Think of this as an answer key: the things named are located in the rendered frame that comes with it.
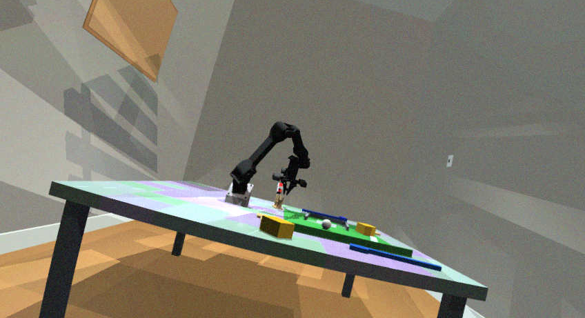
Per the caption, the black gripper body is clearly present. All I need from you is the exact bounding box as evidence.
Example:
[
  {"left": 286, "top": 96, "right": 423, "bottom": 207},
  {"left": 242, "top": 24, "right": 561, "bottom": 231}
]
[{"left": 272, "top": 167, "right": 307, "bottom": 188}]

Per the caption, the green flat mat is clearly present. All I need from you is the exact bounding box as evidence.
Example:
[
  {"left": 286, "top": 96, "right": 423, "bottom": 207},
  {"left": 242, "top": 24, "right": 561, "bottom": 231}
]
[{"left": 284, "top": 209, "right": 398, "bottom": 255}]

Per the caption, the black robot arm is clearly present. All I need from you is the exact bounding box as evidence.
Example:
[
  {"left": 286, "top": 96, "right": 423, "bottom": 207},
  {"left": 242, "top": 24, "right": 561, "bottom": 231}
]
[{"left": 230, "top": 121, "right": 310, "bottom": 195}]

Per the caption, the white golf ball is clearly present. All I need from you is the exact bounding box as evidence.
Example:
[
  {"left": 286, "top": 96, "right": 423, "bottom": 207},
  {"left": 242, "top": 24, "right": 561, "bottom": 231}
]
[{"left": 322, "top": 219, "right": 331, "bottom": 230}]

